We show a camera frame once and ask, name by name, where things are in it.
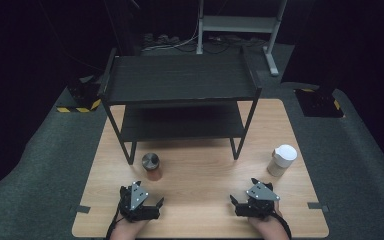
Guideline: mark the person's right hand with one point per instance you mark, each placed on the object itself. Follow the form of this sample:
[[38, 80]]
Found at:
[[270, 228]]

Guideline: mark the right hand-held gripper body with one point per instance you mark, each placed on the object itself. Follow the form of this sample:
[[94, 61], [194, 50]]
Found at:
[[261, 193]]

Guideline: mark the black yellow striped base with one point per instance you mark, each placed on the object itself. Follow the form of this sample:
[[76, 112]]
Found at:
[[320, 103], [83, 96]]

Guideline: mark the person's left hand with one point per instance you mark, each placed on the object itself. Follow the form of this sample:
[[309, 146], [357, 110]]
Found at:
[[126, 230]]

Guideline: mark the black two-tier shelf rack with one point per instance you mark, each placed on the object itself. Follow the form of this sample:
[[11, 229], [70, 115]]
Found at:
[[180, 76]]

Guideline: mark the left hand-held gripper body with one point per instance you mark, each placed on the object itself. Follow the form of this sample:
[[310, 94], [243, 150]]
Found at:
[[136, 196]]

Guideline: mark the dark power strip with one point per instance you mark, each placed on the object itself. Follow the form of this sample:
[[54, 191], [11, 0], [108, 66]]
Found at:
[[161, 39]]

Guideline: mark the glass jar with metal lid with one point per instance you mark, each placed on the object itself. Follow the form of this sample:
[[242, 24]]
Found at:
[[151, 163]]

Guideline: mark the white plastic bottle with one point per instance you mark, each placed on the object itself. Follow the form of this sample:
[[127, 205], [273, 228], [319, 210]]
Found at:
[[283, 156]]

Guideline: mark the grey metal stand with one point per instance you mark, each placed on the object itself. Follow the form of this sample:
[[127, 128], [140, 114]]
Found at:
[[240, 24]]

